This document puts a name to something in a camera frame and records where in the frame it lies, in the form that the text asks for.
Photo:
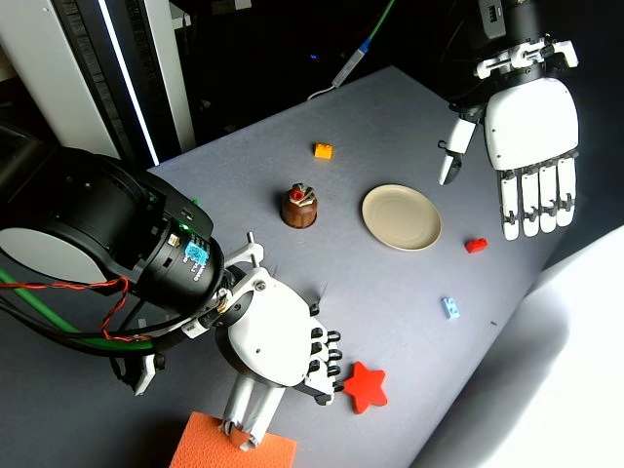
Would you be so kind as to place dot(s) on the chocolate toy cake with strawberry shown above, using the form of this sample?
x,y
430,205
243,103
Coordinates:
x,y
298,209

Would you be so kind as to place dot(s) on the beige round plate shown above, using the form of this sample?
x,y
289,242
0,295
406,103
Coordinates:
x,y
401,217

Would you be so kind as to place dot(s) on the grey table cloth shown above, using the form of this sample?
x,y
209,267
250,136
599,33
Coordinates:
x,y
390,302

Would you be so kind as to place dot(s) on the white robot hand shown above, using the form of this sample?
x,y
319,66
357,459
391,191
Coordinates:
x,y
531,122
273,331

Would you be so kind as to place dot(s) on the orange foam block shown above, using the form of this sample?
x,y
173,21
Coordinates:
x,y
205,446

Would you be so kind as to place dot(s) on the white backdrop sheet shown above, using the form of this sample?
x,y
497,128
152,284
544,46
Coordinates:
x,y
536,390

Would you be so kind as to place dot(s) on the red toy brick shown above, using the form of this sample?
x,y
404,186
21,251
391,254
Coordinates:
x,y
475,246

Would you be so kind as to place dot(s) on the white and black cabinet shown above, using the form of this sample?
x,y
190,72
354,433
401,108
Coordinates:
x,y
44,58

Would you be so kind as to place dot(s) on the orange toy brick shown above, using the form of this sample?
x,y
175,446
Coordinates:
x,y
323,151

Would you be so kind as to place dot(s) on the red star block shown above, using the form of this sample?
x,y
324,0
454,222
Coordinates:
x,y
365,387

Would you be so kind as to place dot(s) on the light blue toy brick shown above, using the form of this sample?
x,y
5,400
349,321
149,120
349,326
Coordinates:
x,y
451,308

